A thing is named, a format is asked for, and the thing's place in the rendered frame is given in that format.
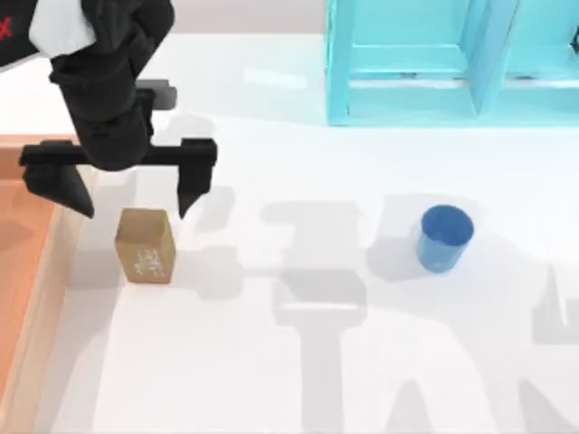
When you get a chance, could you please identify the shallow salmon-coloured box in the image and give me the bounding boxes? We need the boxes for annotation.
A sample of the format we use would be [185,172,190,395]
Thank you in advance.
[0,133,99,434]

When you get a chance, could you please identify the light blue rack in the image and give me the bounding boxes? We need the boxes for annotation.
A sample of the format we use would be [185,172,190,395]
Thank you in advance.
[324,0,579,128]

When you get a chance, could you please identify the blue cup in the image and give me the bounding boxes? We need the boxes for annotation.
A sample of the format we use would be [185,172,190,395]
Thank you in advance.
[415,203,476,275]

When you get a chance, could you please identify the brown cardboard box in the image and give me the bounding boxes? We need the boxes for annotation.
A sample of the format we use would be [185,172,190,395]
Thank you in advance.
[113,207,178,287]

